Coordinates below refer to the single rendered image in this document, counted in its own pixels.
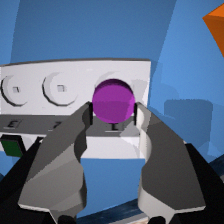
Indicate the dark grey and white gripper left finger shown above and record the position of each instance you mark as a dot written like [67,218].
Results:
[48,180]

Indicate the purple round cap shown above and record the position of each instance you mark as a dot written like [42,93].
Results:
[113,101]

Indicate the blue flat work mat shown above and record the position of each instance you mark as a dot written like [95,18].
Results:
[186,89]

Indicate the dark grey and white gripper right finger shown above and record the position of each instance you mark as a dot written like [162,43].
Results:
[176,182]

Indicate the orange tube rack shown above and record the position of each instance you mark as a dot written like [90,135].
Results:
[215,24]

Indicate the black table edge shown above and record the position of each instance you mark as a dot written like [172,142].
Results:
[141,216]

